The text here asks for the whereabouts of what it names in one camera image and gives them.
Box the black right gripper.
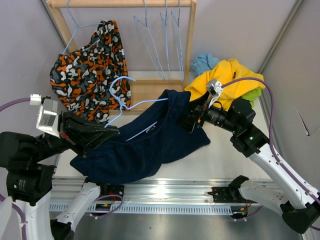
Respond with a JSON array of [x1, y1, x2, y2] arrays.
[[172, 91, 240, 134]]

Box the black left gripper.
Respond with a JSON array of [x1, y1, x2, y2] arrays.
[[30, 106, 119, 162]]

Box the navy blue shorts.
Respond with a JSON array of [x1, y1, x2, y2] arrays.
[[70, 89, 211, 185]]

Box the blue wire hanger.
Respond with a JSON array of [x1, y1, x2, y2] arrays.
[[103, 76, 170, 142], [133, 0, 165, 81], [170, 0, 185, 83], [160, 0, 172, 82], [62, 0, 99, 54]]

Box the patterned camouflage shorts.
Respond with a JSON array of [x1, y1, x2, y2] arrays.
[[49, 20, 131, 124]]

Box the light blue shorts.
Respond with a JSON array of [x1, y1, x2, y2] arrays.
[[190, 53, 221, 78]]

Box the yellow shorts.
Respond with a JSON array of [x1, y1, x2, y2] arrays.
[[184, 58, 267, 112]]

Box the lime green shorts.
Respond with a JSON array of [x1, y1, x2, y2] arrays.
[[241, 87, 262, 108]]

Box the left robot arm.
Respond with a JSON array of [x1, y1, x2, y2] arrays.
[[0, 112, 119, 240]]

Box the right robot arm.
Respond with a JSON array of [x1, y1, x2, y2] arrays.
[[178, 98, 320, 234]]

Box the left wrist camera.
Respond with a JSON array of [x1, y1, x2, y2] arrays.
[[30, 94, 60, 138]]

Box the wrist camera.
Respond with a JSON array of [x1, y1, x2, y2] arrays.
[[30, 94, 60, 138], [206, 79, 223, 107]]

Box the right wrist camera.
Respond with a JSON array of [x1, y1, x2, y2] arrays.
[[206, 79, 223, 107]]

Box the aluminium mounting rail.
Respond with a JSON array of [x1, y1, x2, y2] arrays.
[[49, 176, 306, 216]]

